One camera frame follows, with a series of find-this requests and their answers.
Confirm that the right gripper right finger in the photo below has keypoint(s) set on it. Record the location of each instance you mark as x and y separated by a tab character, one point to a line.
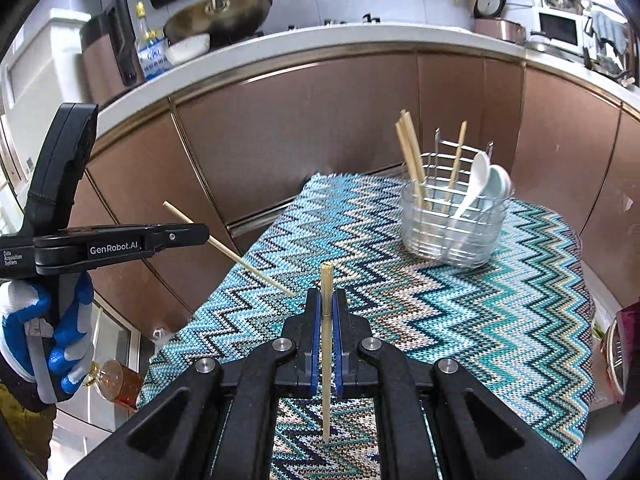
435	421

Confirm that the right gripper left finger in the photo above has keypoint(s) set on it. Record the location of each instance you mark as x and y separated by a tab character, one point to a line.
216	421

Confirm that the bamboo chopstick two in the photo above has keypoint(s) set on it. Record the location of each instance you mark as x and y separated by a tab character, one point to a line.
230	253

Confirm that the bamboo chopstick one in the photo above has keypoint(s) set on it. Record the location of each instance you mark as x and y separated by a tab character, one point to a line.
326	289

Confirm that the bamboo chopstick four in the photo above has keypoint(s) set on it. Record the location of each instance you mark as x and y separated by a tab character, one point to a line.
410	150

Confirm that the light blue ceramic spoon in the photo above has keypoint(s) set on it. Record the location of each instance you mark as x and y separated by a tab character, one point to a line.
497	189

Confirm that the bamboo chopstick three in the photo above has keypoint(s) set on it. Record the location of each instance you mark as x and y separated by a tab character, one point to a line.
455	167

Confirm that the white ceramic spoon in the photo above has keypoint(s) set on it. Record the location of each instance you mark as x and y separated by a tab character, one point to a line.
479	175

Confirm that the bamboo chopstick five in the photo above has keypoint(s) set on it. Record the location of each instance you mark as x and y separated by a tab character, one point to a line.
409	124

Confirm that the olive sleeve left forearm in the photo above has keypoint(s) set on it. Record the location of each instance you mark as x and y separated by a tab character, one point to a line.
32	430

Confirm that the blue white gloved left hand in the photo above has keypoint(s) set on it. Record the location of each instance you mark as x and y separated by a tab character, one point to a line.
46	339

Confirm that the amber glass bottle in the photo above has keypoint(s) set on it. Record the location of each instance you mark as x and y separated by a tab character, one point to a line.
116	382

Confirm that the zigzag woven table mat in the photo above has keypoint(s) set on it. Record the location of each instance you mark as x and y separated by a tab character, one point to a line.
520	324

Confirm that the white appliance box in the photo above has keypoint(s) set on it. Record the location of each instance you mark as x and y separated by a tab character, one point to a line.
40	75

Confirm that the brown electric kettle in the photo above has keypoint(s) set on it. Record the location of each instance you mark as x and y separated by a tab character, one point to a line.
108	50

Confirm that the red trash bin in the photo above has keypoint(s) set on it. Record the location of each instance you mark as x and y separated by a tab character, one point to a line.
620	351

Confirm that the cooking oil bottle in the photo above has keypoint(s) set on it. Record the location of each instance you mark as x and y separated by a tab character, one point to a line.
150	47

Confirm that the white bowl on stove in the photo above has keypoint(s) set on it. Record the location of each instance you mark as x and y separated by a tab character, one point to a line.
188	49

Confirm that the white microwave oven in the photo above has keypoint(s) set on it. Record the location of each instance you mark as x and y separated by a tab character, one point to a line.
565	30

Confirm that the pink rice cooker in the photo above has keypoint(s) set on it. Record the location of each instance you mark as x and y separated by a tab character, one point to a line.
488	21

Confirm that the blue hanging towel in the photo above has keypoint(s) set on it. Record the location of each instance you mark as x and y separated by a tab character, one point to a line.
608	31

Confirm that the wire utensil basket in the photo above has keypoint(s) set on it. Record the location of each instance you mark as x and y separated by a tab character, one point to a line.
468	242

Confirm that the brass wok with handle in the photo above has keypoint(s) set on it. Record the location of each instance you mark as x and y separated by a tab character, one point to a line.
224	21

